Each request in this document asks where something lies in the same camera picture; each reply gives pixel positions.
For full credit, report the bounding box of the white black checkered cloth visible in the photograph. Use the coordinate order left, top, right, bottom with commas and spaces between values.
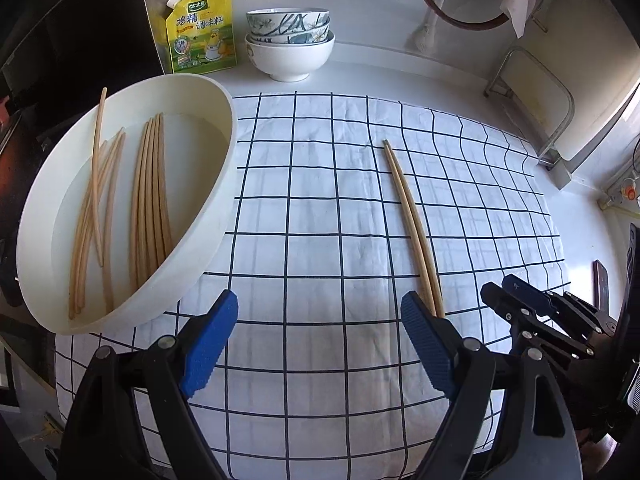
54, 92, 568, 480

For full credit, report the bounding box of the white bowl with cartoon print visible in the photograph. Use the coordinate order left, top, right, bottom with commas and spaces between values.
244, 30, 336, 83

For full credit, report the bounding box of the white cutting board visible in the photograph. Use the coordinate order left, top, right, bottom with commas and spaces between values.
550, 72, 640, 191

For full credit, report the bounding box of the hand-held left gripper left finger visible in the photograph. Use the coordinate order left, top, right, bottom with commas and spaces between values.
59, 289, 239, 480

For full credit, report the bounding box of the floral patterned ceramic bowl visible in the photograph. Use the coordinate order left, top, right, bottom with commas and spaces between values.
246, 8, 332, 36
247, 22, 334, 46

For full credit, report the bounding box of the metal wire rack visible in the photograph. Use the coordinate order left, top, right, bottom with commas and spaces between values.
484, 45, 576, 191

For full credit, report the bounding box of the dark wooden handle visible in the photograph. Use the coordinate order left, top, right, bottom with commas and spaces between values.
592, 259, 611, 311

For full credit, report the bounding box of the white round plastic basin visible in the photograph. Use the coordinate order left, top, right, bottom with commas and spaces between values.
15, 74, 239, 336

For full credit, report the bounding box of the bunch of wooden chopsticks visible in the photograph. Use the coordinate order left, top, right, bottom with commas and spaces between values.
67, 87, 173, 321

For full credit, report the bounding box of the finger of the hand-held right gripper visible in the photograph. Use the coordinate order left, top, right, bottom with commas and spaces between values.
502, 274, 618, 336
481, 282, 596, 359

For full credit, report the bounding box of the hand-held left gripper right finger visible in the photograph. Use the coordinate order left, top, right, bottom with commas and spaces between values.
401, 290, 583, 480

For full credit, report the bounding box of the wall power socket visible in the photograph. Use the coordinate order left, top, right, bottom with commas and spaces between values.
600, 160, 640, 216

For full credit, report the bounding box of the light wooden chopstick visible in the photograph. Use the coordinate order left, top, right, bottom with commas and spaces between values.
386, 139, 447, 319
383, 141, 437, 313

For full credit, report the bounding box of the black stove top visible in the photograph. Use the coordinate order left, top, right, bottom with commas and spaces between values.
0, 35, 156, 126

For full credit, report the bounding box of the yellow seasoning pouch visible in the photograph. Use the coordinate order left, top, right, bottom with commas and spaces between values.
151, 0, 237, 75

